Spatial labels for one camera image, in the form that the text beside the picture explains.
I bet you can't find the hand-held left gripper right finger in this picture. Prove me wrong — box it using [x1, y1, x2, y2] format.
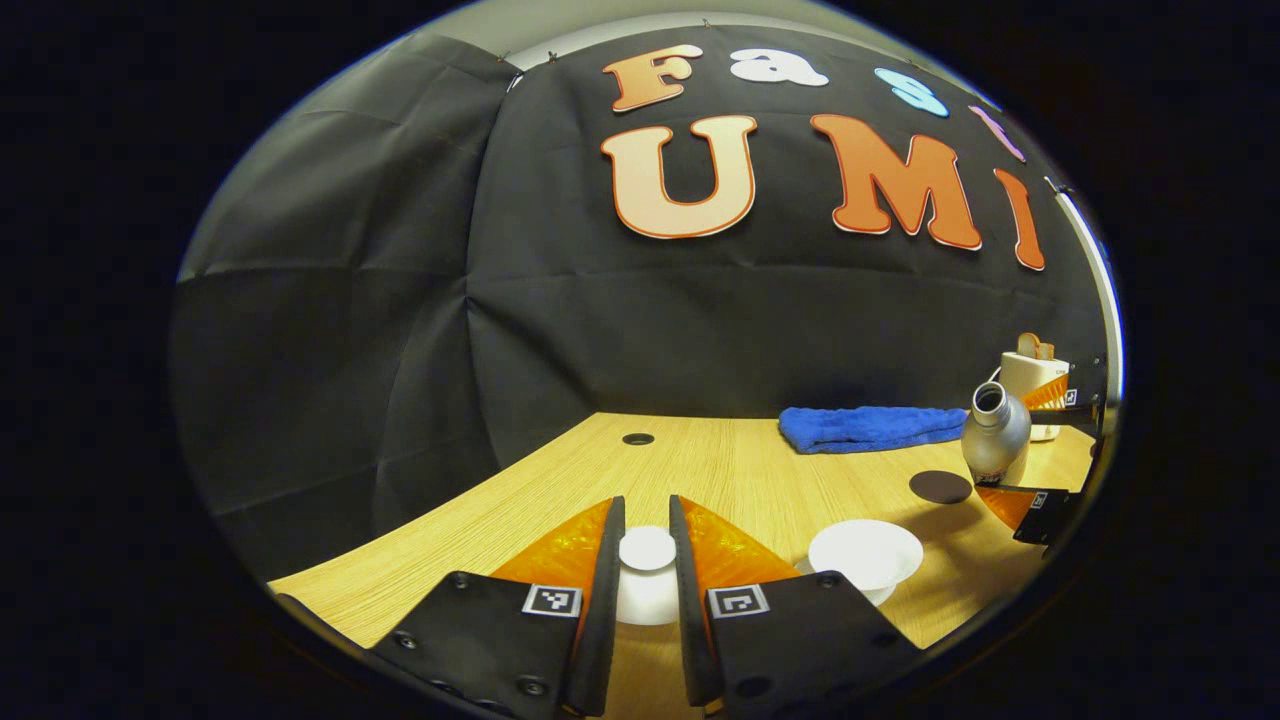
[667, 494, 926, 719]

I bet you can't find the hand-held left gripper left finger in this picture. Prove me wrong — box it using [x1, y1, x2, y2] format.
[368, 495, 627, 719]

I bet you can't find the silver water bottle pink label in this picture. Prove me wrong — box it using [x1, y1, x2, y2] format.
[960, 381, 1032, 488]

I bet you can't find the dark round coaster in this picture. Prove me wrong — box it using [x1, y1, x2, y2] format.
[908, 470, 974, 506]

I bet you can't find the white toaster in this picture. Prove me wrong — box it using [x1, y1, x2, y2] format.
[1000, 350, 1071, 443]

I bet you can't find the blue towel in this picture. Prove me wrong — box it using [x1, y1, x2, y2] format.
[778, 405, 969, 456]

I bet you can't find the black backdrop cloth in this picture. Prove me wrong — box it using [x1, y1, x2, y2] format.
[170, 25, 1111, 581]

